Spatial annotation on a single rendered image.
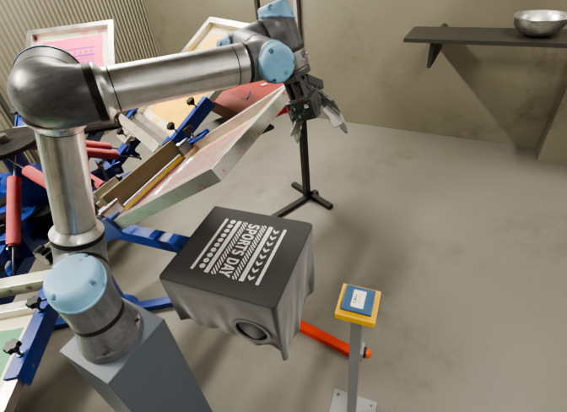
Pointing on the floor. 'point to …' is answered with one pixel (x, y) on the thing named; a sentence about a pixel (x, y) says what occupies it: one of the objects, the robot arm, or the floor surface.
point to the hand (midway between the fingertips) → (322, 137)
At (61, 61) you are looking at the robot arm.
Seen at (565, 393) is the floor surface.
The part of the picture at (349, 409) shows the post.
